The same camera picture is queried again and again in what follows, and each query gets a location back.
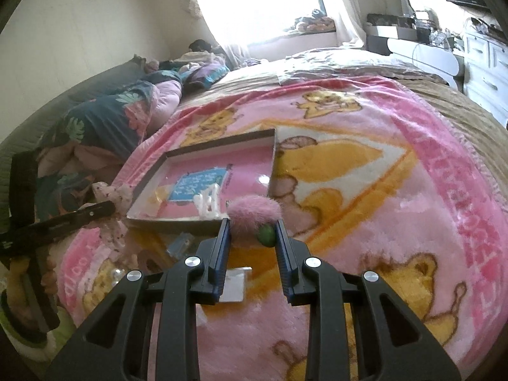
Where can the shallow cardboard box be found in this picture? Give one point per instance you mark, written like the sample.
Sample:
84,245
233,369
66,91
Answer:
238,158

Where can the metal desk shelf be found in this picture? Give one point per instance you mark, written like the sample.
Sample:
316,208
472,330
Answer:
389,31

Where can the grey padded headboard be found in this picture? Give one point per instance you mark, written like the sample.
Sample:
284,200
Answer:
59,91

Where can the clear plastic jewelry packet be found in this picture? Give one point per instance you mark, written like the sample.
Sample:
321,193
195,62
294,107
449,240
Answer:
236,285

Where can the doll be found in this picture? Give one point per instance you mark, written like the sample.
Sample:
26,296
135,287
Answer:
119,194

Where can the white sheer curtain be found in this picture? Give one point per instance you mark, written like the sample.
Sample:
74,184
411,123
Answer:
234,53

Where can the blue printed card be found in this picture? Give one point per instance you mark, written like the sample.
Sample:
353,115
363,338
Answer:
194,184

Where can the pink printed blanket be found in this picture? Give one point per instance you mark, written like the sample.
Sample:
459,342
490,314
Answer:
357,206

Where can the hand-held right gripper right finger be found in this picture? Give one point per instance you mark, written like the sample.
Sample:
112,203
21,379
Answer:
282,258

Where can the dark floral quilt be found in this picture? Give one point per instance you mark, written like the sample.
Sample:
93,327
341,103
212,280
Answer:
99,119

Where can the purple pillow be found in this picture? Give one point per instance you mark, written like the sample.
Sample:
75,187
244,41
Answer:
210,73

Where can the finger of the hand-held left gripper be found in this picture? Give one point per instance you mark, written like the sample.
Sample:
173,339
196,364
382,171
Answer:
79,216

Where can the small blue jewelry packet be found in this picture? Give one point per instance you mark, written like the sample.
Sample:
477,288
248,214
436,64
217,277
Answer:
180,244

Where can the pile of clothes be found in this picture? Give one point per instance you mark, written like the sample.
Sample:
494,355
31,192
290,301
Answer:
190,61

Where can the pink fluffy hair clip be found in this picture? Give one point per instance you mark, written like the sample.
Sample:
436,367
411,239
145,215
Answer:
250,212

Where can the white dresser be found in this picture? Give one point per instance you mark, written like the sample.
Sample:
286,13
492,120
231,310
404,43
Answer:
484,67

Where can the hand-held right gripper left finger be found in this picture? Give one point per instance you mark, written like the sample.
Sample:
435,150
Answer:
223,254

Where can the plush toys on windowsill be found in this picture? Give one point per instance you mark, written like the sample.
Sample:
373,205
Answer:
315,26

